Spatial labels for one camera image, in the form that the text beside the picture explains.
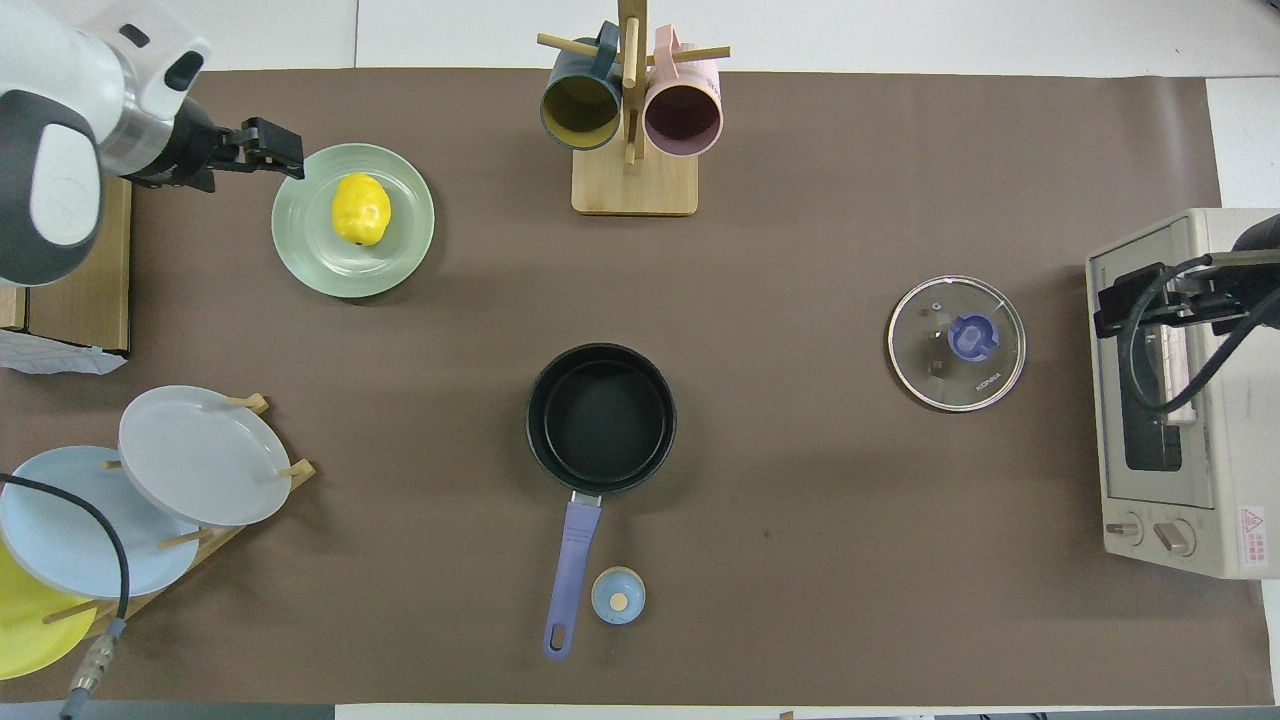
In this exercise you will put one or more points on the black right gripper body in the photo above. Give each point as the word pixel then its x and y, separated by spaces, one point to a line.
pixel 1255 280

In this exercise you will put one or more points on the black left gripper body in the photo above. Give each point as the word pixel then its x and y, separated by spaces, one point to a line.
pixel 190 150

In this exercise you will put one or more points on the yellow potato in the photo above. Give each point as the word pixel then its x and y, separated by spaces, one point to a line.
pixel 360 208

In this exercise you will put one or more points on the glass lid with blue knob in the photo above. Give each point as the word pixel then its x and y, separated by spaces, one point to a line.
pixel 957 345

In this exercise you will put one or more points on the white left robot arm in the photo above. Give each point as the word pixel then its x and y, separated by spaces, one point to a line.
pixel 60 150

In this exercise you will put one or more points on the green plate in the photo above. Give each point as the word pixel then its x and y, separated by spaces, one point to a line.
pixel 310 250

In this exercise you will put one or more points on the grey plate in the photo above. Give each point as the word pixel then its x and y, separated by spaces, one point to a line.
pixel 200 455

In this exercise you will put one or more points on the wooden plate rack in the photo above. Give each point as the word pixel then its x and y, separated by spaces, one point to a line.
pixel 205 545

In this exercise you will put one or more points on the light blue plate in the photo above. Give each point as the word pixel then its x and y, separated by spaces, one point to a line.
pixel 70 520

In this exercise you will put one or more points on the yellow plate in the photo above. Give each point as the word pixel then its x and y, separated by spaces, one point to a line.
pixel 30 625

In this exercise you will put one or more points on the cream toaster oven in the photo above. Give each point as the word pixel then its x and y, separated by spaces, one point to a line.
pixel 1220 450

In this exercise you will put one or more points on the dark wooden board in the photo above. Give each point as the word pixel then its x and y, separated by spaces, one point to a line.
pixel 90 290

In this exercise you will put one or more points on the light wooden board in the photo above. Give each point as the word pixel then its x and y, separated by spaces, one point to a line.
pixel 10 305

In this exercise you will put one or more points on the white crumpled cloth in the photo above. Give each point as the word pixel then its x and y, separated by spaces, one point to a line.
pixel 55 355

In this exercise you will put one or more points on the dark teal mug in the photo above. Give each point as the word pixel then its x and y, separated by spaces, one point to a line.
pixel 580 105

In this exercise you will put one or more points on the wooden mug tree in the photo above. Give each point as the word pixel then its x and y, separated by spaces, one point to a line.
pixel 635 185

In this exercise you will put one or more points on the brown table mat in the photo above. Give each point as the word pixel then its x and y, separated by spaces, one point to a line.
pixel 800 500

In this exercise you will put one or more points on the pink ribbed mug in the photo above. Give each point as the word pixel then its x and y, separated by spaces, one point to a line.
pixel 683 115

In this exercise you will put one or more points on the dark blue saucepan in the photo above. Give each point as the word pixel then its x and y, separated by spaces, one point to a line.
pixel 600 415

